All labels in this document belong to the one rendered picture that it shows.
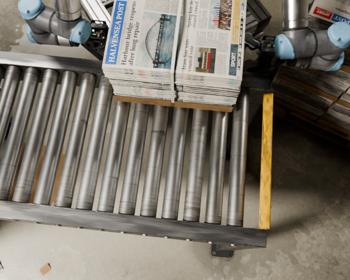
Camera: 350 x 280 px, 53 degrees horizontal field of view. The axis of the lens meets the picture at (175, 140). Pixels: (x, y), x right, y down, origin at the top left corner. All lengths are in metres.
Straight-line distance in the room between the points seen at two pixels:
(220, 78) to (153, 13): 0.27
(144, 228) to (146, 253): 0.80
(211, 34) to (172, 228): 0.56
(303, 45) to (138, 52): 0.49
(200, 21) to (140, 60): 0.20
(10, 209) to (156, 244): 0.89
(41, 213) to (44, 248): 0.85
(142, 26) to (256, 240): 0.68
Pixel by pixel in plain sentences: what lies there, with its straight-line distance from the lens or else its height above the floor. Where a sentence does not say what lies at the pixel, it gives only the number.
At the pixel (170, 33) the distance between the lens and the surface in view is 1.01.
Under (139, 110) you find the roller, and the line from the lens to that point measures 1.15.
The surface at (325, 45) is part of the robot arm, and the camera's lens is 1.18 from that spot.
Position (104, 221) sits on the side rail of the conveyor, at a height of 0.80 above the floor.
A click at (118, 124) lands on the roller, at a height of 0.80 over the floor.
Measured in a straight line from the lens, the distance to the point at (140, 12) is 1.05.
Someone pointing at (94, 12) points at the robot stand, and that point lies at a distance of 2.13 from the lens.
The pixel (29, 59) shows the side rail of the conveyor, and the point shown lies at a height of 0.80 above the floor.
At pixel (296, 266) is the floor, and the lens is 1.95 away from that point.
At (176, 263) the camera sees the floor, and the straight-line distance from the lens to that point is 1.86.
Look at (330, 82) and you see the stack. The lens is 1.65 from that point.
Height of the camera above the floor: 1.86
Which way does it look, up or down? 72 degrees down
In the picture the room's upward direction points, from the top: 1 degrees counter-clockwise
